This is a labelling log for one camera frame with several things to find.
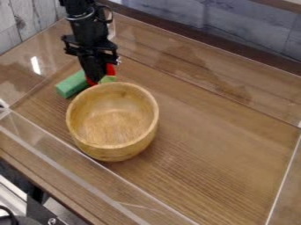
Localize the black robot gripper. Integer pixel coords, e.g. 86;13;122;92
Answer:
62;34;121;83

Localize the red plush fruit green stem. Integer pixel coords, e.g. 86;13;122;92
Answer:
86;63;117;86

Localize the green mat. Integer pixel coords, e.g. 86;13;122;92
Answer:
54;69;118;99

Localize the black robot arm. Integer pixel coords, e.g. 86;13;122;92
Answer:
59;0;119;83

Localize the light wooden bowl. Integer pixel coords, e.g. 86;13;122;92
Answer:
66;82;160;162

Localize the clear acrylic tray enclosure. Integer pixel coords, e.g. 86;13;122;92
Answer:
0;16;301;225

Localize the black metal bracket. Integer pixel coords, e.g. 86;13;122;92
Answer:
26;196;69;225

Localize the black cable at corner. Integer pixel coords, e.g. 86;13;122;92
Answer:
0;205;19;225

